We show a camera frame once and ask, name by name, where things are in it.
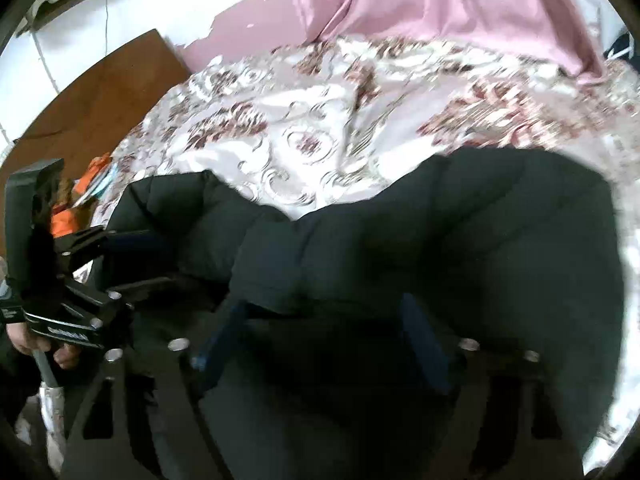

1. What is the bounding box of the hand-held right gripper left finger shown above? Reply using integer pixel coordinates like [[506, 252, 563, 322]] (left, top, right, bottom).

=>
[[62, 297, 251, 480]]

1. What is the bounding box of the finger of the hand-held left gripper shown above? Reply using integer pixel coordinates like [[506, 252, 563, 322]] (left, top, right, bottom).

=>
[[102, 270, 226, 311], [55, 227, 176, 266]]

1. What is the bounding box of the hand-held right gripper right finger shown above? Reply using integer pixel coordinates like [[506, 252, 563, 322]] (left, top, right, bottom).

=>
[[399, 291, 586, 480]]

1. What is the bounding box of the black jacket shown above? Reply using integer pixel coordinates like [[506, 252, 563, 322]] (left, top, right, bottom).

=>
[[75, 145, 628, 480]]

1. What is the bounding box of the person's left hand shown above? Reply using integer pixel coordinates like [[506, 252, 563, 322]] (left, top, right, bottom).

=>
[[7, 322, 83, 371]]

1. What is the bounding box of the orange garment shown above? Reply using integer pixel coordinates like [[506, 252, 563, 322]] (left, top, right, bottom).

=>
[[50, 152, 118, 238]]

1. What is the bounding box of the wooden headboard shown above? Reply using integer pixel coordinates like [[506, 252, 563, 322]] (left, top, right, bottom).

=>
[[10, 29, 193, 181]]

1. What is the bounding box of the floral satin quilt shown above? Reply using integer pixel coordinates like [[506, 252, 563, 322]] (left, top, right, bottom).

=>
[[75, 35, 640, 461]]

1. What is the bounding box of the pink curtain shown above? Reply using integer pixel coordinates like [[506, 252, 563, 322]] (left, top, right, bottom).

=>
[[285, 0, 608, 86]]

